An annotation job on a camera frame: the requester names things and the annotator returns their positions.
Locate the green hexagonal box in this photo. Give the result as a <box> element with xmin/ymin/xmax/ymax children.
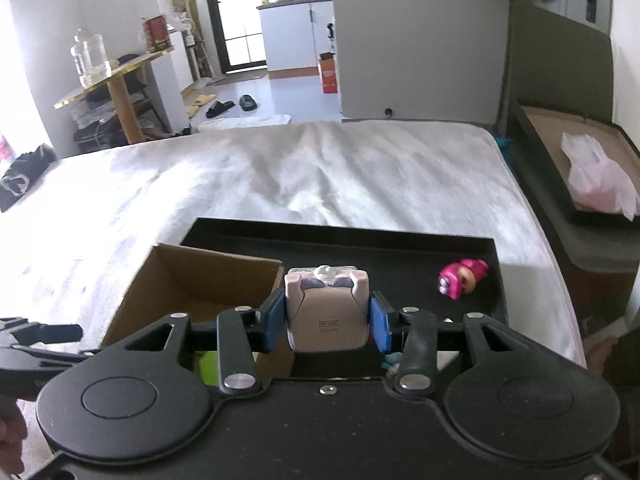
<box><xmin>194</xmin><ymin>351</ymin><xmax>218</xmax><ymax>386</ymax></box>

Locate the pink cartoon figurine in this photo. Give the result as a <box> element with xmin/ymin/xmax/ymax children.
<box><xmin>438</xmin><ymin>259</ymin><xmax>489</xmax><ymax>300</ymax></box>

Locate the brown cardboard box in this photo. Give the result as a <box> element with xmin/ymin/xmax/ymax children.
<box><xmin>101</xmin><ymin>244</ymin><xmax>284</xmax><ymax>347</ymax></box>

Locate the grey bunny cube toy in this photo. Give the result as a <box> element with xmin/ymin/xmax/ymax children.
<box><xmin>284</xmin><ymin>264</ymin><xmax>370</xmax><ymax>353</ymax></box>

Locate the red blue beer-mug figurine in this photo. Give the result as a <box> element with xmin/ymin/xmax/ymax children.
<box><xmin>381</xmin><ymin>352</ymin><xmax>404</xmax><ymax>376</ymax></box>

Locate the white charger cube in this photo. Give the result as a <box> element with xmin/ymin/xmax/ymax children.
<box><xmin>436</xmin><ymin>318</ymin><xmax>460</xmax><ymax>372</ymax></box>

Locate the person left hand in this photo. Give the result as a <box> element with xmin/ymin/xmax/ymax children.
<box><xmin>0</xmin><ymin>396</ymin><xmax>27</xmax><ymax>474</ymax></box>

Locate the black tray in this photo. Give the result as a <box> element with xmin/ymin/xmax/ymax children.
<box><xmin>180</xmin><ymin>216</ymin><xmax>510</xmax><ymax>376</ymax></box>

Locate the white bed blanket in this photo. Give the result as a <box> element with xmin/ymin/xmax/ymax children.
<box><xmin>1</xmin><ymin>122</ymin><xmax>585</xmax><ymax>364</ymax></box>

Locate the dark clothing pile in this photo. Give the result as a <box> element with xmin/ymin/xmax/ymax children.
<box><xmin>0</xmin><ymin>144</ymin><xmax>58</xmax><ymax>212</ymax></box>

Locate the white floor mat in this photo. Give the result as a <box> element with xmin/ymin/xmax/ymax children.
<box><xmin>196</xmin><ymin>114</ymin><xmax>292</xmax><ymax>132</ymax></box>

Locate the black slipper left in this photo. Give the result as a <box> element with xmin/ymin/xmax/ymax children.
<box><xmin>205</xmin><ymin>101</ymin><xmax>235</xmax><ymax>119</ymax></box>

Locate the black slipper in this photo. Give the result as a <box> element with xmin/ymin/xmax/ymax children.
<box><xmin>205</xmin><ymin>101</ymin><xmax>235</xmax><ymax>119</ymax></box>
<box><xmin>239</xmin><ymin>94</ymin><xmax>258</xmax><ymax>112</ymax></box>

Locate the black slipper right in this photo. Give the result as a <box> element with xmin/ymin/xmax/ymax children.
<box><xmin>239</xmin><ymin>94</ymin><xmax>258</xmax><ymax>112</ymax></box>

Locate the white plastic bag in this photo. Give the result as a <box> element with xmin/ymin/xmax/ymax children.
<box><xmin>561</xmin><ymin>132</ymin><xmax>639</xmax><ymax>221</ymax></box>

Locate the gold-edged side table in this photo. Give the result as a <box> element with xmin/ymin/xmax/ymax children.
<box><xmin>54</xmin><ymin>47</ymin><xmax>174</xmax><ymax>144</ymax></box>

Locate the orange carton on floor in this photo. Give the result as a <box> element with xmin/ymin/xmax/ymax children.
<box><xmin>318</xmin><ymin>52</ymin><xmax>338</xmax><ymax>94</ymax></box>

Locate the clear glass jar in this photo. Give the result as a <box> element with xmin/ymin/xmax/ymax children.
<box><xmin>70</xmin><ymin>27</ymin><xmax>112</xmax><ymax>88</ymax></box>

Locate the white kitchen cabinet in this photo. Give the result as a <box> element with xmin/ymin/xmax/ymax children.
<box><xmin>258</xmin><ymin>0</ymin><xmax>334</xmax><ymax>73</ymax></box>

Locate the red tin box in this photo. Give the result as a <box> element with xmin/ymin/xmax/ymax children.
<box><xmin>142</xmin><ymin>14</ymin><xmax>171</xmax><ymax>52</ymax></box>

